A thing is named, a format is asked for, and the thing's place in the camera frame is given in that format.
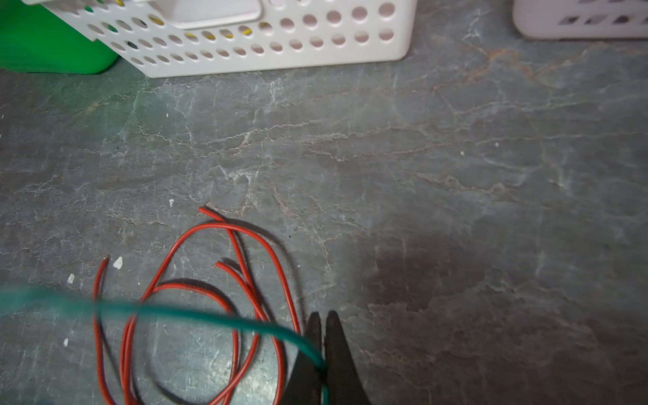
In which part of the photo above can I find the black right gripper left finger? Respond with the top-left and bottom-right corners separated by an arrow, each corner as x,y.
279,312 -> 322,405

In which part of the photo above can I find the translucent white slotted basket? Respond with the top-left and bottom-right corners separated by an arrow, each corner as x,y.
512,0 -> 647,40

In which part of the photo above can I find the yellow wire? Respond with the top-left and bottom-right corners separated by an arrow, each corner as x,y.
113,0 -> 254,42

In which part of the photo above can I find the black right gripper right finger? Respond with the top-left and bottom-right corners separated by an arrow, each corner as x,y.
324,310 -> 371,405

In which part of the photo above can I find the green plastic basket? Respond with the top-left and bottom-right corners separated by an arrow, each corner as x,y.
1,1 -> 117,74

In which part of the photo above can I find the cream perforated basket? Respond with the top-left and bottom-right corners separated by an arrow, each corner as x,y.
44,1 -> 417,78

